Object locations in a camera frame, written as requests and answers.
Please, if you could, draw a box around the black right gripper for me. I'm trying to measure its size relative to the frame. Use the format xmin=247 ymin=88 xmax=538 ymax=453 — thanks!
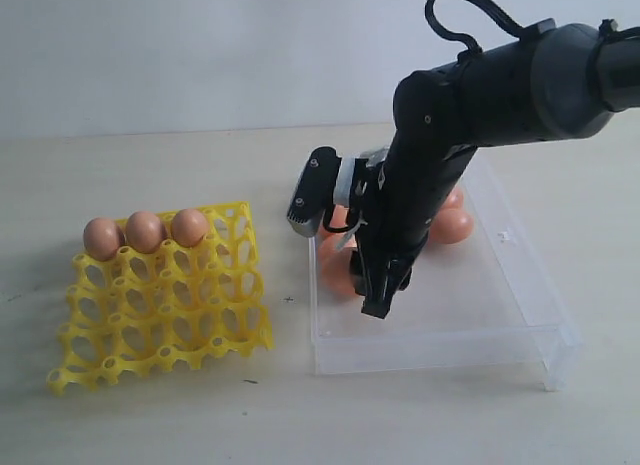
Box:
xmin=349 ymin=149 xmax=475 ymax=319

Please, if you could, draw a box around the brown egg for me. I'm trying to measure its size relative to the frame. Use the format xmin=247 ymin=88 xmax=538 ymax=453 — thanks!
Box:
xmin=429 ymin=208 xmax=474 ymax=244
xmin=318 ymin=205 xmax=348 ymax=240
xmin=125 ymin=211 xmax=167 ymax=254
xmin=83 ymin=217 xmax=125 ymax=261
xmin=441 ymin=187 xmax=464 ymax=210
xmin=318 ymin=234 xmax=357 ymax=299
xmin=171 ymin=208 xmax=209 ymax=248

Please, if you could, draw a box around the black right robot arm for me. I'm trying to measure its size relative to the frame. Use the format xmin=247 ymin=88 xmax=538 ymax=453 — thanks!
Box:
xmin=350 ymin=20 xmax=639 ymax=318

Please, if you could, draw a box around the clear plastic box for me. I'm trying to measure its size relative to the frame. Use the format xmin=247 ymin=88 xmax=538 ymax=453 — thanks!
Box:
xmin=308 ymin=151 xmax=581 ymax=391

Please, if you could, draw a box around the yellow plastic egg tray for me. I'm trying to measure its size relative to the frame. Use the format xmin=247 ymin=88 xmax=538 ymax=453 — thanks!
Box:
xmin=47 ymin=201 xmax=274 ymax=396

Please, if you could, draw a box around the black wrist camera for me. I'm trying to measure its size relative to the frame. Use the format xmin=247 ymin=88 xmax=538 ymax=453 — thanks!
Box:
xmin=286 ymin=146 xmax=342 ymax=238

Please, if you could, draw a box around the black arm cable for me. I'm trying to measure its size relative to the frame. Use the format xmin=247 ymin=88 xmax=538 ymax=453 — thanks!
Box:
xmin=423 ymin=0 xmax=546 ymax=54

